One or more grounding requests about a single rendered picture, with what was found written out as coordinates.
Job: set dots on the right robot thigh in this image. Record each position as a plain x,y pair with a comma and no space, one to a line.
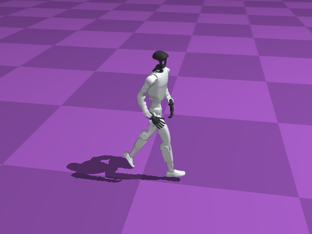
163,132

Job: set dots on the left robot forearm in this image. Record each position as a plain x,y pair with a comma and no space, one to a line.
167,96

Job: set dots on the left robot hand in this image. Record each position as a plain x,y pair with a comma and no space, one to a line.
171,107

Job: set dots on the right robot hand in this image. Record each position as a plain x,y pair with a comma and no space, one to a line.
156,120

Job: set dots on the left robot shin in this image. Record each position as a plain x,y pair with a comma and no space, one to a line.
137,146

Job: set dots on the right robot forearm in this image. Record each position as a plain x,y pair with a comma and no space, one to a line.
143,106

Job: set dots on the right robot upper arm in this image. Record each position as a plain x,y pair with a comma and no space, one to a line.
149,82

